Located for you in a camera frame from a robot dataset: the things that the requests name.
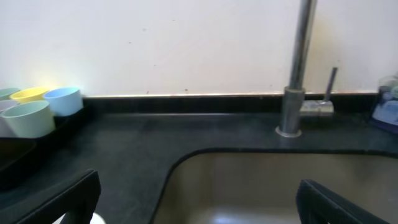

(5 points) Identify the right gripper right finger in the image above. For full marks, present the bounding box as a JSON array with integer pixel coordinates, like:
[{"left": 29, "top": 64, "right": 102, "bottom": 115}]
[{"left": 295, "top": 179, "right": 392, "bottom": 224}]

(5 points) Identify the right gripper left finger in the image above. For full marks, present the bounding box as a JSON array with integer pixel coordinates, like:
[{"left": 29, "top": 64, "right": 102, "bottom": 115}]
[{"left": 14, "top": 169, "right": 102, "bottom": 224}]

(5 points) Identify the black tray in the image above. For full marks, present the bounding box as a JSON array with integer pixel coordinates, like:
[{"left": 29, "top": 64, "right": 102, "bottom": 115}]
[{"left": 0, "top": 104, "right": 94, "bottom": 191}]

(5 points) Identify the steel sink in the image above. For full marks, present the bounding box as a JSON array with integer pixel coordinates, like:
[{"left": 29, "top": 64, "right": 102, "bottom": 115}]
[{"left": 149, "top": 148, "right": 398, "bottom": 224}]

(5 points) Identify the green cup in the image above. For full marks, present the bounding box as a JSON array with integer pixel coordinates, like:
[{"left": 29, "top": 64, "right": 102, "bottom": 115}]
[
  {"left": 1, "top": 100, "right": 57, "bottom": 139},
  {"left": 0, "top": 87, "right": 21, "bottom": 101}
]

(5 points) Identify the blue cup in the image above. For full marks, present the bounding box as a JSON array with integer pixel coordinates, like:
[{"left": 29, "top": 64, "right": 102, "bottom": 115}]
[{"left": 42, "top": 86, "right": 85, "bottom": 117}]

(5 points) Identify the grey cup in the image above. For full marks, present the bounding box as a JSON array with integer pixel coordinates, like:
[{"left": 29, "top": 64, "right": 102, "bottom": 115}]
[{"left": 0, "top": 99, "right": 21, "bottom": 138}]

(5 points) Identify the yellow cup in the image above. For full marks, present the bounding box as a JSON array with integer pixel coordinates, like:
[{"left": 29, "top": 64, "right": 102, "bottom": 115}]
[{"left": 9, "top": 86, "right": 50, "bottom": 105}]

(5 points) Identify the blue soap bottle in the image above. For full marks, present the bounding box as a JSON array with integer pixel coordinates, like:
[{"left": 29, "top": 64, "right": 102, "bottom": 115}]
[{"left": 369, "top": 73, "right": 398, "bottom": 135}]

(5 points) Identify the steel tap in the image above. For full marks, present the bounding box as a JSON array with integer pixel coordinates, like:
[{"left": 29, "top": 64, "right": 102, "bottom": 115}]
[{"left": 275, "top": 0, "right": 340, "bottom": 139}]

